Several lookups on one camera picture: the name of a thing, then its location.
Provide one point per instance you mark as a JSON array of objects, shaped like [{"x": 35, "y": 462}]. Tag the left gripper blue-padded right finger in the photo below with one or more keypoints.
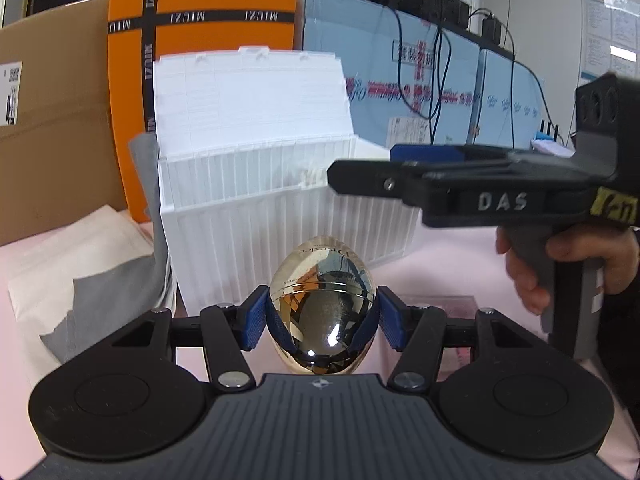
[{"x": 418, "y": 335}]

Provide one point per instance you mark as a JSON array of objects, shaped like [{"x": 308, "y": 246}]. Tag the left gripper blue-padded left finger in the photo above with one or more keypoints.
[{"x": 228, "y": 332}]

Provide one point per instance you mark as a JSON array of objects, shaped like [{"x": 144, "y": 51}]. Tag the shiny gold egg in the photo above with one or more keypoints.
[{"x": 322, "y": 315}]

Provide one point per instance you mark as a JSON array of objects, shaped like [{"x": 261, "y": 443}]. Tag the white corrugated plastic box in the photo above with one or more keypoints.
[{"x": 231, "y": 214}]

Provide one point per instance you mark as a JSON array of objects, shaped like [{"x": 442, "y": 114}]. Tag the person's right hand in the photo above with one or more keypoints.
[{"x": 619, "y": 251}]

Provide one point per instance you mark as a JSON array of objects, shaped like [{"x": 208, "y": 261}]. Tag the grey cloth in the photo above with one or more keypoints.
[{"x": 107, "y": 301}]

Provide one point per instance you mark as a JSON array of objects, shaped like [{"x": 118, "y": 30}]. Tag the light blue cardboard box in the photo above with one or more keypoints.
[{"x": 403, "y": 83}]

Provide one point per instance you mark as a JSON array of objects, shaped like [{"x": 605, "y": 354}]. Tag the black power adapters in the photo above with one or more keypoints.
[{"x": 491, "y": 28}]

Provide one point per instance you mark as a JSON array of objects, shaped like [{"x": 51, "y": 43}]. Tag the brown cardboard box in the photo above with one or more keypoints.
[{"x": 58, "y": 160}]

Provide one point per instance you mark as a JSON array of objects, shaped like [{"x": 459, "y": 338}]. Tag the orange MIUZI cardboard box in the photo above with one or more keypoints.
[{"x": 158, "y": 53}]

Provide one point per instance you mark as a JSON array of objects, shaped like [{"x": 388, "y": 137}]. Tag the wall notice paper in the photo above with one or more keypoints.
[{"x": 610, "y": 38}]

